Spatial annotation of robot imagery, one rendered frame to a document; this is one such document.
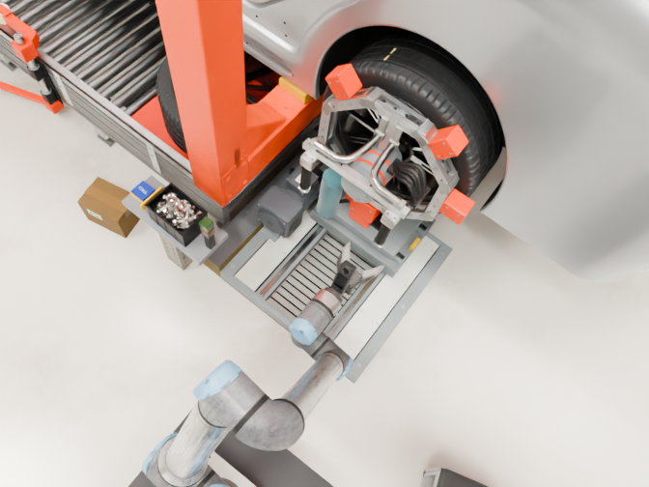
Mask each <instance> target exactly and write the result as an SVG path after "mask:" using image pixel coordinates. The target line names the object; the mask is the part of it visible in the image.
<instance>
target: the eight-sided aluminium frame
mask: <svg viewBox="0 0 649 487"><path fill-rule="evenodd" d="M360 108H370V109H372V110H373V111H375V112H376V113H378V114H379V115H381V116H382V117H384V118H385V119H387V120H388V121H389V122H390V123H392V124H393V125H395V126H396V127H399V128H400V129H402V130H403V131H404V132H406V133H407V134H409V135H410V136H411V137H413V138H414V139H415V140H416V141H417V142H418V144H419V146H420V148H421V150H422V152H423V154H424V156H425V158H426V160H427V161H428V163H429V165H430V167H431V169H432V171H433V173H434V175H435V177H436V179H437V182H438V184H439V187H438V189H437V192H436V193H435V195H434V197H433V199H432V200H431V202H421V203H420V204H419V205H418V206H417V208H416V209H414V208H413V207H411V206H409V208H410V209H411V211H410V213H409V215H408V217H407V218H410V219H419V220H425V221H428V220H429V221H432V220H433V219H434V218H435V217H436V215H437V214H438V213H439V211H438V210H439V208H440V207H441V205H442V204H443V202H444V201H445V199H446V198H447V197H448V195H449V194H450V193H451V192H452V190H453V189H454V187H455V186H456V184H457V183H458V181H459V180H460V178H459V176H458V171H456V169H455V167H454V165H453V163H452V161H451V159H450V158H444V159H439V160H437V159H436V157H435V156H434V154H433V153H432V151H431V149H430V148H429V146H428V145H427V144H428V143H429V142H430V141H431V139H432V138H433V137H434V136H435V135H436V134H437V132H438V129H437V128H436V126H435V124H433V123H432V122H431V121H430V120H429V119H428V118H427V119H426V118H424V117H423V116H421V115H420V114H418V113H417V112H415V111H414V110H412V109H411V108H409V107H408V106H406V105H405V104H403V103H402V102H400V101H399V100H397V99H395V98H393V97H392V96H390V95H389V94H387V93H386V92H385V90H383V89H381V88H379V87H372V86H371V87H370V88H364V89H359V90H358V91H357V92H356V93H355V94H354V95H353V96H352V97H351V98H350V99H347V100H337V99H336V98H335V96H334V95H333V94H332V95H331V96H330V97H328V98H327V99H326V100H325V101H324V102H323V107H322V114H321V120H320V126H319V132H318V136H317V138H318V140H319V141H321V142H322V143H323V144H325V145H326V146H327V147H328V148H329V149H331V150H332V151H334V152H335V153H337V154H340V155H345V154H346V153H345V151H344V150H343V148H342V146H341V145H340V143H339V141H338V139H337V138H336V136H335V130H336V125H337V120H338V115H339V111H343V110H352V109H360ZM368 203H370V204H371V205H373V206H374V207H375V208H377V209H378V210H380V211H381V213H382V214H384V212H385V211H386V210H387V208H386V207H385V206H384V205H383V204H381V203H380V202H378V201H377V200H376V199H374V198H372V199H371V200H370V201H369V202H368Z"/></svg>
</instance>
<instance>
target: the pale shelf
mask: <svg viewBox="0 0 649 487"><path fill-rule="evenodd" d="M144 182H146V183H147V184H148V185H149V186H151V187H152V188H154V189H155V190H157V189H158V188H159V187H160V186H162V187H163V188H165V187H166V186H165V185H164V184H163V183H161V182H160V181H159V180H157V179H156V178H155V177H154V176H152V175H151V176H150V177H149V178H148V179H147V180H145V181H144ZM122 203H123V205H124V206H125V207H127V208H128V209H129V210H130V211H132V212H133V213H134V214H135V215H137V216H138V217H139V218H141V219H142V220H143V221H144V222H146V223H147V224H148V225H149V226H151V227H152V228H153V229H155V230H156V231H157V233H159V234H160V235H161V236H162V237H164V238H165V239H166V240H167V241H169V242H170V243H171V244H173V245H174V246H175V247H176V248H178V249H179V250H180V251H181V252H183V253H184V254H185V255H187V256H188V257H189V258H190V259H192V260H193V261H194V262H195V263H197V264H198V265H199V266H201V265H202V264H203V263H204V262H205V261H206V260H207V259H208V258H209V257H210V256H211V255H212V254H213V253H214V252H215V251H216V250H217V249H218V247H219V246H220V245H221V244H222V243H223V242H224V241H225V240H226V239H227V238H228V234H227V233H226V232H225V231H223V230H222V229H221V228H219V227H218V226H217V225H216V224H213V225H214V226H213V227H214V231H215V232H214V239H215V244H216V247H215V248H214V249H213V250H212V251H210V250H209V249H208V248H206V247H205V245H206V244H205V240H204V235H203V234H202V233H201V234H200V235H199V236H198V237H197V238H196V239H195V240H193V241H192V242H191V243H190V244H189V245H188V246H187V247H184V246H183V245H182V244H181V243H179V242H178V241H176V239H174V238H173V237H172V236H171V235H170V234H168V233H167V232H166V231H165V230H164V229H162V228H161V227H160V226H158V224H156V223H155V222H154V221H153V220H152V219H151V218H150V215H149V213H148V210H147V208H146V209H145V210H144V211H142V210H141V207H140V204H141V203H140V202H139V201H138V200H136V199H135V198H134V197H132V196H131V195H130V194H129V195H128V196H127V197H126V198H125V199H124V200H123V201H122Z"/></svg>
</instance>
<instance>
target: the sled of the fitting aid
mask: <svg viewBox="0 0 649 487"><path fill-rule="evenodd" d="M311 218H312V219H313V220H315V221H316V222H317V223H319V224H320V225H321V226H323V228H324V229H326V230H327V231H329V232H330V233H331V234H333V235H334V236H335V237H337V238H338V239H339V240H341V241H342V242H343V243H345V244H346V243H347V242H348V241H352V245H351V246H350V247H351V248H352V249H353V250H355V251H356V252H357V253H359V254H360V255H362V256H363V257H364V258H366V259H367V260H368V261H370V262H371V263H372V264H374V265H375V266H376V267H378V266H380V265H384V268H383V270H382V271H383V272H385V273H386V274H388V275H389V276H390V277H393V276H394V275H395V274H396V272H397V271H398V270H399V269H400V268H401V267H402V266H403V264H404V263H405V262H406V260H407V259H408V258H409V256H410V255H411V254H412V252H413V251H414V250H415V249H416V247H417V246H418V245H419V243H420V242H421V241H422V240H423V238H424V237H425V236H426V234H427V233H428V232H429V230H430V229H431V228H432V226H433V225H434V223H435V222H436V220H435V219H433V220H432V221H429V220H428V221H425V220H423V221H422V222H421V223H420V224H419V226H418V227H417V228H416V229H415V231H414V232H413V233H412V235H411V236H410V237H409V239H408V240H407V241H406V242H405V244H404V245H403V246H402V247H401V249H400V250H399V251H398V252H397V254H396V255H395V256H394V258H393V259H392V260H390V259H389V258H388V257H386V256H385V255H384V254H382V253H381V252H379V251H378V250H377V249H375V248H374V247H373V246H371V245H370V244H368V243H367V242H365V241H364V240H363V239H361V238H360V237H358V236H357V235H356V234H355V233H354V232H353V231H351V230H350V229H348V228H347V227H346V226H344V225H343V224H342V223H340V222H339V221H337V220H336V219H335V218H333V217H331V218H325V217H322V216H320V215H319V214H318V212H317V206H316V207H315V208H314V209H313V210H312V212H311Z"/></svg>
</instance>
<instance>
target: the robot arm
mask: <svg viewBox="0 0 649 487"><path fill-rule="evenodd" d="M351 245H352V241H348V242H347V243H346V245H345V247H344V248H343V250H342V252H341V254H340V256H339V258H338V260H337V264H336V267H337V271H336V273H337V274H336V275H335V276H334V279H333V282H332V284H331V286H330V287H331V288H332V289H331V288H329V287H325V288H324V289H321V290H319V292H318V293H317V294H316V295H315V296H314V298H313V299H312V300H311V301H310V302H309V303H308V304H307V305H306V306H305V308H304V309H303V310H302V311H301V312H300V313H299V315H298V316H297V317H296V318H295V319H294V320H293V321H292V323H291V325H290V333H291V339H292V342H293V343H294V345H295V346H297V347H298V348H299V349H303V350H304V351H305V352H306V353H307V354H308V355H309V356H310V357H311V358H312V359H313V360H314V361H315V362H314V363H313V364H312V365H311V367H310V368H309V369H308V370H307V371H306V372H305V373H304V374H303V375H302V376H301V377H300V378H299V379H298V380H297V381H296V382H295V383H294V384H293V385H292V386H291V387H290V388H289V390H288V391H287V392H286V393H285V394H284V395H283V396H282V397H281V398H275V399H271V398H270V397H269V396H267V395H266V393H265V392H264V391H263V390H262V389H260V388H259V387H258V386H257V385H256V384H255V383H254V382H253V381H252V380H251V379H250V378H249V377H248V376H247V375H246V374H245V373H244V372H243V371H242V370H241V368H240V367H239V366H237V365H236V364H235V363H233V362H232V361H231V360H229V359H227V360H224V361H223V362H222V363H221V364H220V365H218V366H217V367H216V368H215V369H214V370H213V371H212V373H211V374H209V375H208V376H207V377H206V378H205V379H204V380H203V381H202V382H201V383H200V384H199V385H198V386H197V387H195V388H194V389H193V394H194V395H195V398H196V399H198V401H197V403H196V404H195V406H194V408H193V409H192V411H191V413H190V414H189V416H188V418H187V420H186V421H185V423H184V425H183V427H182V429H181V430H180V432H179V434H178V433H176V432H174V433H171V434H170V435H169V436H166V437H165V438H164V439H163V440H162V441H161V442H160V443H159V444H158V445H157V446H156V447H155V448H154V450H153V451H152V452H150V454H149V455H148V456H147V457H146V459H145V460H144V462H143V464H142V471H143V473H144V474H145V475H146V476H147V478H149V479H150V480H151V482H152V483H153V484H154V485H155V486H156V487H239V486H238V485H237V484H236V483H234V482H233V481H231V480H229V479H227V478H223V477H220V476H219V475H218V474H217V473H216V472H215V471H214V470H213V469H212V468H211V466H210V465H209V464H208V458H209V457H210V456H211V455H212V453H213V452H214V450H215V449H216V448H217V447H218V445H219V444H220V443H221V441H222V440H223V439H224V438H225V436H226V435H227V434H228V433H229V431H231V432H232V433H233V434H234V435H235V437H237V438H238V439H239V440H240V441H241V442H243V443H244V444H247V445H249V446H251V447H254V448H257V449H261V450H266V451H279V450H283V449H286V448H289V447H290V446H292V445H294V444H295V443H296V442H297V441H298V440H299V438H300V437H301V436H302V434H303V432H304V428H305V419H306V418H307V417H308V416H309V415H310V414H311V412H312V411H313V410H314V409H315V407H316V406H317V405H318V403H319V402H320V401H321V399H322V398H323V397H324V395H325V394H326V392H327V391H328V390H329V388H330V387H331V386H332V385H333V383H334V382H335V381H337V382H338V381H340V380H341V379H342V378H343V377H344V376H345V375H346V374H347V373H348V372H349V370H350V369H351V367H352V366H353V359H352V358H351V357H350V355H348V354H347V353H346V352H345V351H343V350H342V349H341V348H340V347H339V346H338V345H337V344H336V343H335V342H334V341H333V340H332V339H330V337H328V335H327V334H325V333H324V332H323V330H324V328H325V327H326V326H327V324H328V323H329V322H330V321H331V319H332V318H333V317H334V315H336V316H337V315H338V311H339V309H340V308H341V302H342V301H343V300H342V298H341V296H342V295H343V294H344V293H346V294H348V295H350V293H351V292H352V291H353V289H354V288H355V287H356V286H357V285H363V284H366V283H367V282H368V281H370V280H371V279H372V278H374V277H375V276H376V275H378V274H379V273H380V272H381V271H382V270H383V268H384V265H380V266H378V267H377V268H373V269H372V270H369V271H367V270H366V271H363V273H362V276H361V277H359V274H358V271H357V270H356V269H357V267H356V266H355V265H353V264H352V263H351V262H349V261H350V256H349V253H350V246H351Z"/></svg>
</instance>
